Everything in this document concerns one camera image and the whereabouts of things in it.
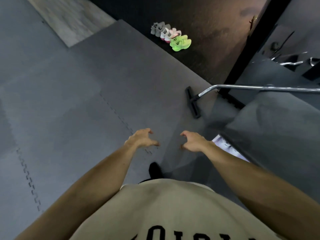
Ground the white pink sneaker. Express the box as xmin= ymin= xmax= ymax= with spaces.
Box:
xmin=164 ymin=28 xmax=182 ymax=44
xmin=160 ymin=27 xmax=173 ymax=41

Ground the person's right forearm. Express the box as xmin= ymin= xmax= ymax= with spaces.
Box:
xmin=202 ymin=141 xmax=320 ymax=240

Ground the black vacuum floor head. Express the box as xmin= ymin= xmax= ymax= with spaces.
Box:
xmin=185 ymin=86 xmax=201 ymax=119

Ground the person's right hand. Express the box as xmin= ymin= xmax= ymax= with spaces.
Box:
xmin=180 ymin=130 xmax=210 ymax=153

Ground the grey fabric sofa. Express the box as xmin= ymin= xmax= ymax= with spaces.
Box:
xmin=219 ymin=90 xmax=320 ymax=206

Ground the person's left hand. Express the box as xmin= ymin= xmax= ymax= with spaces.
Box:
xmin=124 ymin=128 xmax=160 ymax=149

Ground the black frame post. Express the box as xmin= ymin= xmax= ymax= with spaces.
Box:
xmin=223 ymin=0 xmax=293 ymax=94

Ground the person's black sock foot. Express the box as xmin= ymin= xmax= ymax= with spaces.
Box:
xmin=148 ymin=162 xmax=164 ymax=180

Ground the silver vacuum metal tube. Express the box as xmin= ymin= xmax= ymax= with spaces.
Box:
xmin=190 ymin=84 xmax=320 ymax=102

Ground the chrome metal bar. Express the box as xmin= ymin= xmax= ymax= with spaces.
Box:
xmin=271 ymin=51 xmax=320 ymax=67

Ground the neon green sneaker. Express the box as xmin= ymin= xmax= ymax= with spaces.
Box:
xmin=170 ymin=35 xmax=188 ymax=46
xmin=171 ymin=38 xmax=192 ymax=52

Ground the white printed cloth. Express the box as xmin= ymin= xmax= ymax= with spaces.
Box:
xmin=211 ymin=134 xmax=250 ymax=163

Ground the grey foam floor mat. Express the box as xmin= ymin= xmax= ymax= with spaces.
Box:
xmin=0 ymin=0 xmax=247 ymax=240

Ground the person's left forearm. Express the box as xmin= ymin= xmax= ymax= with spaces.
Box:
xmin=14 ymin=142 xmax=140 ymax=240

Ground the beige printed shirt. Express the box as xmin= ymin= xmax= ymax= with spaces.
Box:
xmin=69 ymin=178 xmax=284 ymax=240

